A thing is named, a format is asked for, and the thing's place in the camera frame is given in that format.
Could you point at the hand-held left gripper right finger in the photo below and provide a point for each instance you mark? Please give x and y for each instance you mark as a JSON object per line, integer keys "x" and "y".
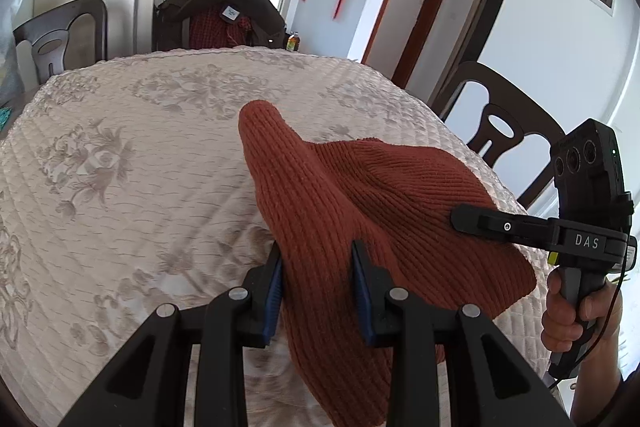
{"x": 361, "y": 297}

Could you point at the yellow oil bottle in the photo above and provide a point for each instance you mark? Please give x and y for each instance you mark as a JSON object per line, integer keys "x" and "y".
{"x": 293, "y": 43}

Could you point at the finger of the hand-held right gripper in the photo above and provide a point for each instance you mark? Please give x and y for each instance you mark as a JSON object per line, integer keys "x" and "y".
{"x": 500, "y": 226}

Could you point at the grey plastic bag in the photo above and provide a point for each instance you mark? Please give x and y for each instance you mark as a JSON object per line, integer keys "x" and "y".
{"x": 9, "y": 57}

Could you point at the person's right hand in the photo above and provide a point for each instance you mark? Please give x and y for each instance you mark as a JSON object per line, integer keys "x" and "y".
{"x": 600, "y": 312}

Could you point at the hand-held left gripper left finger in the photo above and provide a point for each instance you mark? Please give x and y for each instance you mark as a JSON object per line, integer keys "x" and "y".
{"x": 272, "y": 297}

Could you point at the brown-framed white door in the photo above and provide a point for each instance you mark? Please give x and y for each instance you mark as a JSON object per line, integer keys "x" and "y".
{"x": 415, "y": 2}

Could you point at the white quilted floral tablecloth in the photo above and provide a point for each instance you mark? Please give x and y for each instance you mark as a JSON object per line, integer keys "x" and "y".
{"x": 150, "y": 132}

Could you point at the dark open doorway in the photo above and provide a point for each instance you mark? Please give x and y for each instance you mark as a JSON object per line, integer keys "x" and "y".
{"x": 482, "y": 32}

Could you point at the dark wooden chair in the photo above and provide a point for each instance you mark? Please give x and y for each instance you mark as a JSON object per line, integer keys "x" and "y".
{"x": 475, "y": 74}
{"x": 87, "y": 9}

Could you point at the rust-red knitted sweater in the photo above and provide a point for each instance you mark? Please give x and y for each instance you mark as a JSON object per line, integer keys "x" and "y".
{"x": 325, "y": 207}

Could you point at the person's right forearm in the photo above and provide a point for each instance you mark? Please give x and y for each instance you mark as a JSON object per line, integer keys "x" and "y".
{"x": 607, "y": 357}

